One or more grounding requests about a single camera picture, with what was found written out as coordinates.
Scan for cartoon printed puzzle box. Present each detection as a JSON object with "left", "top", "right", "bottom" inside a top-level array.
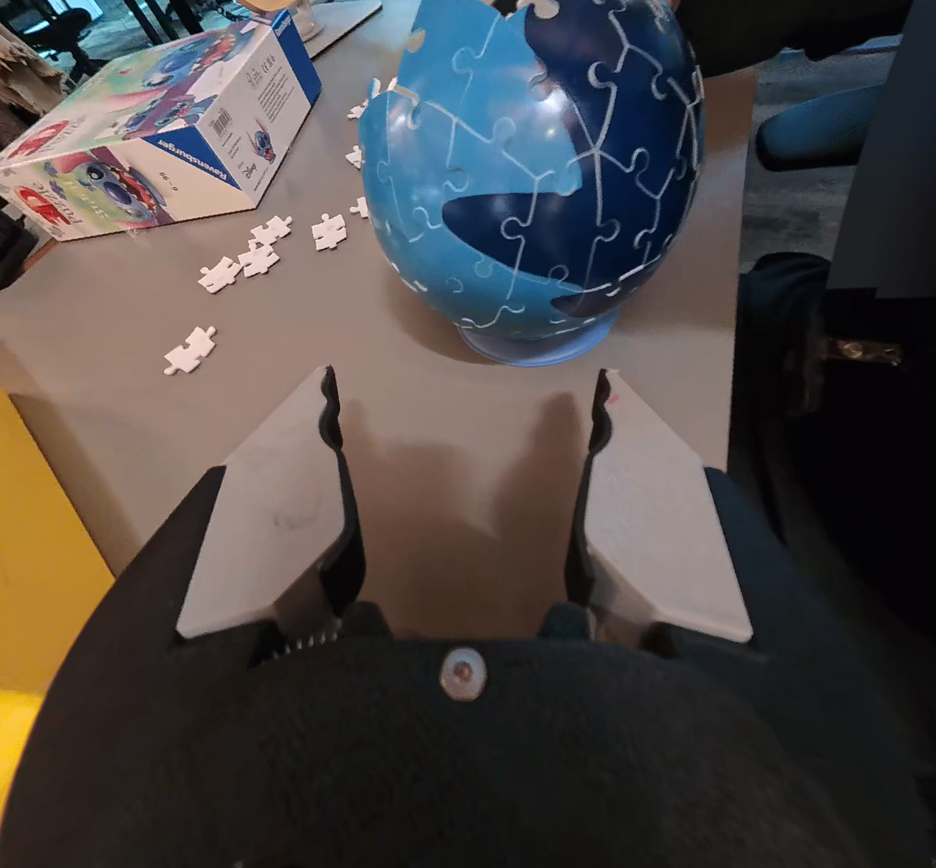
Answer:
[{"left": 0, "top": 9, "right": 324, "bottom": 244}]

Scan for white puzzle pieces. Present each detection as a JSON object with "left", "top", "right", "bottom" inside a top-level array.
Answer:
[{"left": 162, "top": 99, "right": 372, "bottom": 378}]

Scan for black badge reel clip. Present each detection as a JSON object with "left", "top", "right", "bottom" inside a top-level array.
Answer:
[{"left": 822, "top": 336, "right": 906, "bottom": 369}]

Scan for beige cloth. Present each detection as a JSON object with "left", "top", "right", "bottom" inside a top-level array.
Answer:
[{"left": 0, "top": 31, "right": 70, "bottom": 149}]

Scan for yellow plastic bin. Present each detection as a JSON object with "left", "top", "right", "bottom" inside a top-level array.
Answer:
[{"left": 0, "top": 389, "right": 118, "bottom": 796}]

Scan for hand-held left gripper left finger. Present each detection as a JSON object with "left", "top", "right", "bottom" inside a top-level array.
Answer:
[{"left": 175, "top": 365, "right": 367, "bottom": 641}]

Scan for blue puzzle ball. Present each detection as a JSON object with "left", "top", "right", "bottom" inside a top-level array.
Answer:
[{"left": 357, "top": 0, "right": 706, "bottom": 343}]

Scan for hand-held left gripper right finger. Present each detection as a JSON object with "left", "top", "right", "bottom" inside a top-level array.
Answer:
[{"left": 565, "top": 368, "right": 756, "bottom": 648}]

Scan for black charging dock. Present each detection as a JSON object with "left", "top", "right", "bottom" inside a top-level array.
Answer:
[{"left": 0, "top": 210, "right": 39, "bottom": 288}]

